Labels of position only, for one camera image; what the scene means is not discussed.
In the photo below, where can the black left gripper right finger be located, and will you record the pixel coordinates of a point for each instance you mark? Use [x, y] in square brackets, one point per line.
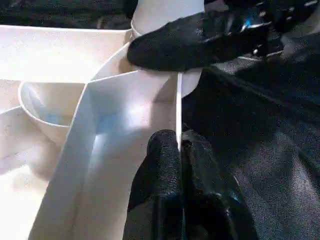
[215, 200]

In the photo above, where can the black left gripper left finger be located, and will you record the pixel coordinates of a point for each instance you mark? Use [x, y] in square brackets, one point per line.
[160, 190]

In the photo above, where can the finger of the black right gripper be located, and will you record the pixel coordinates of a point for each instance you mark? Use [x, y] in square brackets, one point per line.
[185, 42]

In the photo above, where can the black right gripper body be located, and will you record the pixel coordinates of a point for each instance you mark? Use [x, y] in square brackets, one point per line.
[280, 20]

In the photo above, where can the white plastic table leg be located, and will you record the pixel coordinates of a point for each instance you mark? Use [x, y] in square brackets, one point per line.
[165, 10]

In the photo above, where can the white plastic table top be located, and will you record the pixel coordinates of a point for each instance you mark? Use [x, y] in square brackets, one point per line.
[60, 100]

